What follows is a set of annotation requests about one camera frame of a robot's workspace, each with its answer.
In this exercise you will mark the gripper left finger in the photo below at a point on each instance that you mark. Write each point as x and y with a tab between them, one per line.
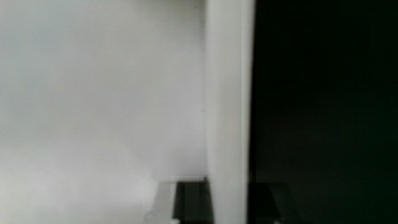
192	203

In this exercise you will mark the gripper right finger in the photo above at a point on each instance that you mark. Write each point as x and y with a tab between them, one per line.
274	209

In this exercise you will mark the white square tabletop part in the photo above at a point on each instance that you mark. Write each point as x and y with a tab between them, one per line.
125	81

